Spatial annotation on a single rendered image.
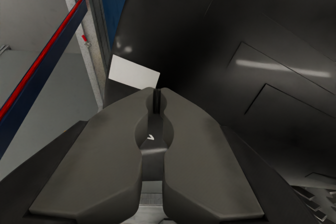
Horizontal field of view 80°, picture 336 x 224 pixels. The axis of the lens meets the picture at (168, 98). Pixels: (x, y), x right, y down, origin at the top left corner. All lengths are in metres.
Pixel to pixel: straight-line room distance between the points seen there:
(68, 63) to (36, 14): 0.34
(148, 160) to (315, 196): 0.25
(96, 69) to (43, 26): 1.12
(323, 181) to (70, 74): 1.32
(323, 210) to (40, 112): 1.17
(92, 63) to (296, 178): 0.42
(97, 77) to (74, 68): 0.91
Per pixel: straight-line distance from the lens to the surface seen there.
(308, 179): 0.22
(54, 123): 1.16
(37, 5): 1.53
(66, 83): 1.34
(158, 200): 0.89
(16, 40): 1.77
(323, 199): 0.36
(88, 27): 0.44
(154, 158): 0.18
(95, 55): 0.47
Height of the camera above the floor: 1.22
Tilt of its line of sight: 42 degrees down
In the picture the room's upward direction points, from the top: 180 degrees clockwise
